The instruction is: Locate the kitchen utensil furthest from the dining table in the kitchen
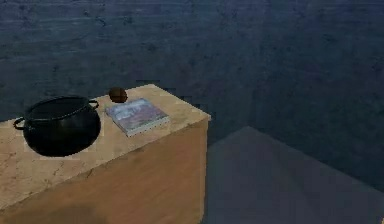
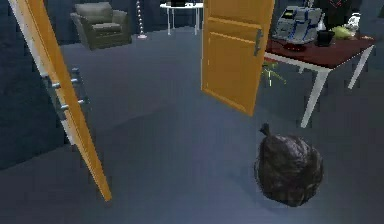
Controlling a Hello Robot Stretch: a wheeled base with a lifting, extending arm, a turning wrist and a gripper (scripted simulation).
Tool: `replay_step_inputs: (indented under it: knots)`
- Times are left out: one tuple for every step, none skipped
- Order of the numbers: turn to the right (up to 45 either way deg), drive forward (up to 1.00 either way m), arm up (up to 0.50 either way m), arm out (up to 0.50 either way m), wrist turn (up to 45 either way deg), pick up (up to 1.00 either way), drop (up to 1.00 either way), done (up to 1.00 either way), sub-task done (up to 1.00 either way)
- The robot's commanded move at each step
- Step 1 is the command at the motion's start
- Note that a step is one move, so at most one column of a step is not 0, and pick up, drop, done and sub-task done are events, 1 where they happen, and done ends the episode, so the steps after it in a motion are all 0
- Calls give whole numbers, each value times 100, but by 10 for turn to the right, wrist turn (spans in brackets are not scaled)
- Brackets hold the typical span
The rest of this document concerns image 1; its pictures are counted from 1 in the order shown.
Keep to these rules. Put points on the grey blue book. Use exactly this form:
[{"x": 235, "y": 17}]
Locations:
[{"x": 136, "y": 115}]

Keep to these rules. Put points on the brown round potato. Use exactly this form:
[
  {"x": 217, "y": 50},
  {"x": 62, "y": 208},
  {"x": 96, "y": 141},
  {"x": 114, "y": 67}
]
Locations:
[{"x": 117, "y": 95}]

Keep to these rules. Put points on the wooden counter with marble top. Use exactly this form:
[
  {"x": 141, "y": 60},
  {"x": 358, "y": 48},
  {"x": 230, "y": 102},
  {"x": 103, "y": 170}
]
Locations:
[{"x": 143, "y": 176}]

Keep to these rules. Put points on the black round cooking pot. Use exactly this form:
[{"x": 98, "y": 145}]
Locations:
[{"x": 61, "y": 128}]

